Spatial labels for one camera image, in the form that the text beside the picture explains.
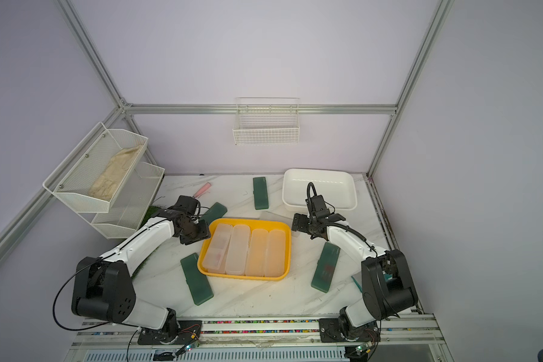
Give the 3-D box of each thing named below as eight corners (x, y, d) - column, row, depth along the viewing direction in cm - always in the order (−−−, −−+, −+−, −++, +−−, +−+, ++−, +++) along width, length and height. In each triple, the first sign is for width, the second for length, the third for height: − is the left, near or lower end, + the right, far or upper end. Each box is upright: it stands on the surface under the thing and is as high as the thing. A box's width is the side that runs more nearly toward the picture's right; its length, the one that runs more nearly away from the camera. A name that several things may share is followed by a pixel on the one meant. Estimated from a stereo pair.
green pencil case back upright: (254, 209, 108) (253, 206, 107) (252, 180, 121) (252, 177, 119) (268, 208, 109) (268, 205, 107) (265, 179, 121) (265, 176, 120)
